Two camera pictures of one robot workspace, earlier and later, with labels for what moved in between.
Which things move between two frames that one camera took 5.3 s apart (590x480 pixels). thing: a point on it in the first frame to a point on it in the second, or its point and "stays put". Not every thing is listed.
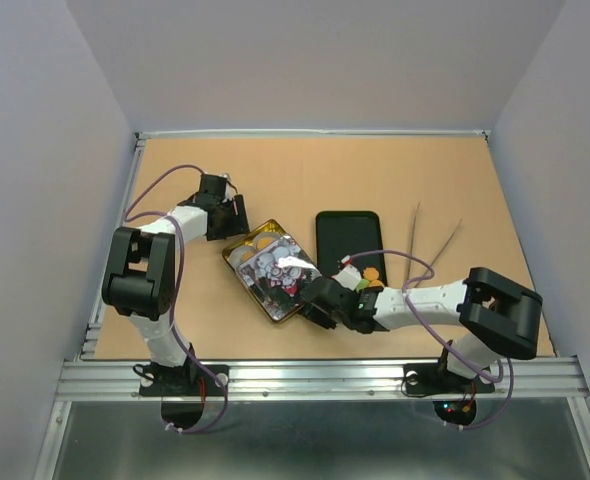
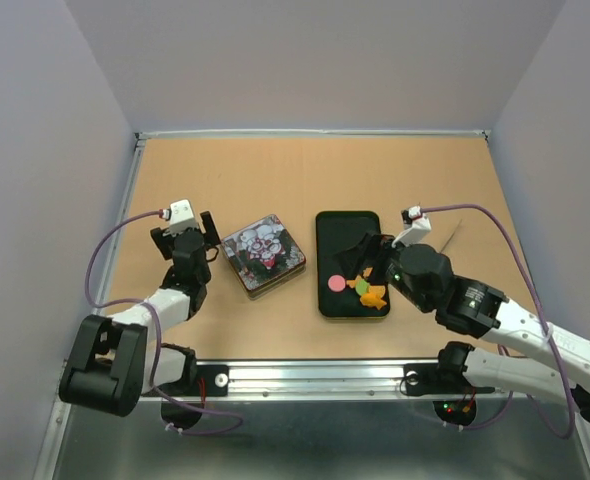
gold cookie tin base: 261,234 to 274,283
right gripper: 315,313 to 372,243
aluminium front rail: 329,380 stays put
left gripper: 238,225 to 164,243
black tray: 346,233 stays put
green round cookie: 362,285 stays put
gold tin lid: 278,274 to 263,252
